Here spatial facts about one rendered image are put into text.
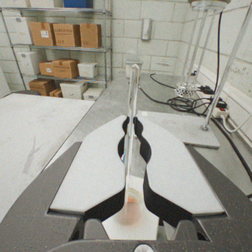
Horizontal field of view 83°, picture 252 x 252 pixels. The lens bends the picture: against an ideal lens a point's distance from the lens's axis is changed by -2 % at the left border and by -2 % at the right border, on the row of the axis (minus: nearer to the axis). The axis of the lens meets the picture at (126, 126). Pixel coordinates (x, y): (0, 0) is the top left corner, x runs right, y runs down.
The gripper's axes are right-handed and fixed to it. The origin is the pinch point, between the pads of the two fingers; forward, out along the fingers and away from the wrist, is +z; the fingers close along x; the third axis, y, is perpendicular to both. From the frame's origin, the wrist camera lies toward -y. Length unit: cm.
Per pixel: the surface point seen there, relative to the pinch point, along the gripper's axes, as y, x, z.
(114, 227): 17.1, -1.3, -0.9
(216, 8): -12.4, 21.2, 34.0
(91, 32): -6, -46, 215
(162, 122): 24.1, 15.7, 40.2
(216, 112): 22, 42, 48
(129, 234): 17.1, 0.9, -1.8
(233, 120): 24, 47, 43
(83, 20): -21, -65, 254
